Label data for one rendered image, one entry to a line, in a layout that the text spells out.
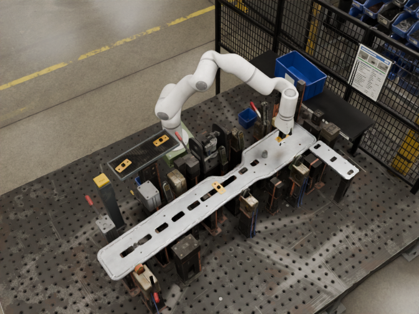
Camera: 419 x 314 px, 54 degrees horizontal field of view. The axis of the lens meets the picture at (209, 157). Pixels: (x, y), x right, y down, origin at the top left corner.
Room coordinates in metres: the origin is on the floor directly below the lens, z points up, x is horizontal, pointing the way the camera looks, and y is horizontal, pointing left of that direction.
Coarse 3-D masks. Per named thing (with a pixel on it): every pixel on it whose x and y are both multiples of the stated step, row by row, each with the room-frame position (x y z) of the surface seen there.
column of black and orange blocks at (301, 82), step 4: (300, 80) 1.85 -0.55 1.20; (300, 84) 1.82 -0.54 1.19; (304, 84) 1.82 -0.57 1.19; (296, 88) 1.84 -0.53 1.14; (300, 88) 1.82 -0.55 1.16; (304, 88) 1.83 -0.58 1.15; (300, 92) 1.82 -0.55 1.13; (300, 96) 1.82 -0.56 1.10; (300, 100) 1.82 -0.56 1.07; (300, 104) 1.83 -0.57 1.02; (296, 108) 1.82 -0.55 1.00; (300, 108) 1.83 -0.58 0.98; (296, 112) 1.82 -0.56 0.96; (296, 116) 1.82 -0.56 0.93; (296, 120) 1.82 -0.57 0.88
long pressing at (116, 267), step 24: (264, 144) 1.53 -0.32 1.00; (288, 144) 1.53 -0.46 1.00; (312, 144) 1.53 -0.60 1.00; (240, 168) 1.36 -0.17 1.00; (264, 168) 1.36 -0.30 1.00; (192, 192) 1.22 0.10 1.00; (240, 192) 1.21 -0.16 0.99; (168, 216) 1.07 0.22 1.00; (192, 216) 1.07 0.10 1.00; (120, 240) 0.94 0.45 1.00; (168, 240) 0.94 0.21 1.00; (120, 264) 0.82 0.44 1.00
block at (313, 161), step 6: (306, 156) 1.45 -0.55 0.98; (312, 156) 1.45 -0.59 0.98; (306, 162) 1.42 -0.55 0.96; (312, 162) 1.41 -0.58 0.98; (318, 162) 1.41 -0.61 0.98; (312, 168) 1.38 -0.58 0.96; (318, 168) 1.39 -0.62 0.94; (312, 174) 1.37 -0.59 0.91; (312, 180) 1.39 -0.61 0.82; (306, 186) 1.38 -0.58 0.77; (312, 186) 1.40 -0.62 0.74; (306, 192) 1.37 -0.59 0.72
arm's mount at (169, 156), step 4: (184, 128) 1.84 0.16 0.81; (188, 132) 1.81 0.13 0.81; (188, 136) 1.77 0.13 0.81; (192, 136) 1.77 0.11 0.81; (188, 144) 1.71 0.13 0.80; (184, 148) 1.68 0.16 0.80; (172, 152) 1.65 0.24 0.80; (176, 152) 1.65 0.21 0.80; (180, 152) 1.65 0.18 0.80; (184, 152) 1.66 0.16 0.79; (164, 156) 1.66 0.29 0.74; (168, 156) 1.62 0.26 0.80; (172, 156) 1.62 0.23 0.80; (176, 156) 1.63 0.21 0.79; (180, 156) 1.64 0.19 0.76; (168, 160) 1.61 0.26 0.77; (172, 160) 1.61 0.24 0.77; (168, 164) 1.62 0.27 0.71; (172, 164) 1.62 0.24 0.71
